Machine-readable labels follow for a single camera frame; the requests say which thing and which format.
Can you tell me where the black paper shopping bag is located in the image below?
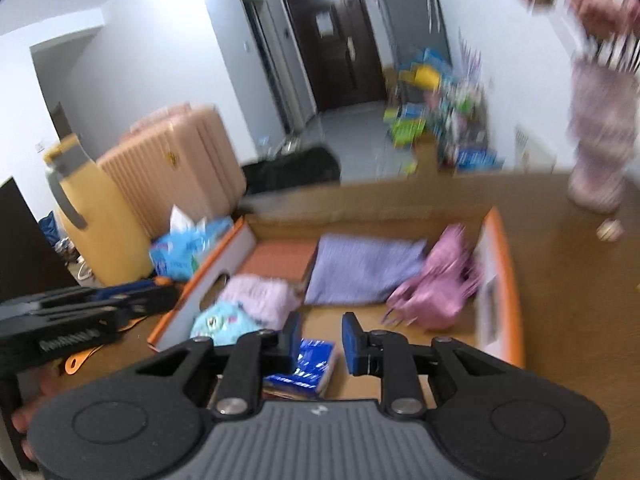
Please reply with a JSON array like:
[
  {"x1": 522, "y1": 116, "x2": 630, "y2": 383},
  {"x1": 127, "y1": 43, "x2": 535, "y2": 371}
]
[{"x1": 0, "y1": 178, "x2": 77, "y2": 301}]

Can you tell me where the dark brown entrance door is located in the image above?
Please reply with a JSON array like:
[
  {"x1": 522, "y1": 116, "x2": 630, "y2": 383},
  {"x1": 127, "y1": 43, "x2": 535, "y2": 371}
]
[{"x1": 284, "y1": 0, "x2": 386, "y2": 112}]

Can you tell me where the blue plush monster toy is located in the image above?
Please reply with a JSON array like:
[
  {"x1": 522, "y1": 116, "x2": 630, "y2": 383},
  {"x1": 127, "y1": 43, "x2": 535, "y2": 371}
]
[{"x1": 190, "y1": 300, "x2": 262, "y2": 347}]

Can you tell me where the pink textured vase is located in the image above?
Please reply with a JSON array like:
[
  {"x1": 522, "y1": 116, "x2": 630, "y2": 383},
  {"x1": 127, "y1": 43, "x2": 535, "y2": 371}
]
[{"x1": 567, "y1": 58, "x2": 639, "y2": 214}]

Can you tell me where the grey refrigerator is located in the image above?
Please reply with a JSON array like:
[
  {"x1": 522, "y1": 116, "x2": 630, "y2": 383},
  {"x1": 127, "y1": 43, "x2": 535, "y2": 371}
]
[{"x1": 378, "y1": 0, "x2": 451, "y2": 67}]

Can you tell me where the yellow thermos jug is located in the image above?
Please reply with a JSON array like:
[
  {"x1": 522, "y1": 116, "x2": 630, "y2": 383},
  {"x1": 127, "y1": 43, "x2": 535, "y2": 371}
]
[{"x1": 43, "y1": 133, "x2": 153, "y2": 286}]

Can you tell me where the blue tissue pack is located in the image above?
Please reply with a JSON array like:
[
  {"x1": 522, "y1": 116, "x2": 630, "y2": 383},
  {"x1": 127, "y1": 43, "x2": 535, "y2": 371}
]
[{"x1": 149, "y1": 206, "x2": 233, "y2": 282}]

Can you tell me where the person left hand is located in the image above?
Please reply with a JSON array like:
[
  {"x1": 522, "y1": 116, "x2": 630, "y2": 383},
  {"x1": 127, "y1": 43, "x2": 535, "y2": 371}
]
[{"x1": 11, "y1": 362, "x2": 64, "y2": 462}]

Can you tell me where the lilac knit pouch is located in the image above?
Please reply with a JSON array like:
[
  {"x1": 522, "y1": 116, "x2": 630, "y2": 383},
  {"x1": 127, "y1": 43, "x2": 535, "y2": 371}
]
[{"x1": 305, "y1": 234, "x2": 427, "y2": 306}]

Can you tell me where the orange strap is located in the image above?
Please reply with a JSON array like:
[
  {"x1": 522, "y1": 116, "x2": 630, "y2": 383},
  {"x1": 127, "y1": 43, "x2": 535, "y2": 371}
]
[{"x1": 64, "y1": 274, "x2": 177, "y2": 376}]

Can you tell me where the pink ribbed suitcase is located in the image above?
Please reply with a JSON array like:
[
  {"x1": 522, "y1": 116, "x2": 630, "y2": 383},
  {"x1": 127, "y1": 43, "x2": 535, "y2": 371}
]
[{"x1": 98, "y1": 106, "x2": 246, "y2": 238}]

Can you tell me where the lilac fluffy towel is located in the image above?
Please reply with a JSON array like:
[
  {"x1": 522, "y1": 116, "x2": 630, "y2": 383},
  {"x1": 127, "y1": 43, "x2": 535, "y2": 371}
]
[{"x1": 218, "y1": 274, "x2": 302, "y2": 330}]

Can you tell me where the wire storage rack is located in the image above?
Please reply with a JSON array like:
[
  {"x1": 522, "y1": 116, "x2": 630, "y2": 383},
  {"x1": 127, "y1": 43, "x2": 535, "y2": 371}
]
[{"x1": 434, "y1": 78, "x2": 489, "y2": 167}]

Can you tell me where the yellow watering can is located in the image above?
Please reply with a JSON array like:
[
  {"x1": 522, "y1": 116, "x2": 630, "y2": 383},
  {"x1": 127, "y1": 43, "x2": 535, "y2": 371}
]
[{"x1": 398, "y1": 64, "x2": 442, "y2": 91}]

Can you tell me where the blue white small pack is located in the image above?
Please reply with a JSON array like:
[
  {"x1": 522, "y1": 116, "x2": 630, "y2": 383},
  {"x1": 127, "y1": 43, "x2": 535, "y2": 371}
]
[{"x1": 264, "y1": 339, "x2": 337, "y2": 400}]

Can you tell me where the pink satin bag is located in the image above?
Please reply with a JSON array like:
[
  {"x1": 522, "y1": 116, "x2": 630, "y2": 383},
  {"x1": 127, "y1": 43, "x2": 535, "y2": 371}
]
[{"x1": 383, "y1": 224, "x2": 483, "y2": 330}]

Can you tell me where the red cardboard box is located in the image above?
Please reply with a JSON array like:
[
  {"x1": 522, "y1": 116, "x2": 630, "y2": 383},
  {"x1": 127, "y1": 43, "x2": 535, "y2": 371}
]
[{"x1": 145, "y1": 206, "x2": 526, "y2": 401}]

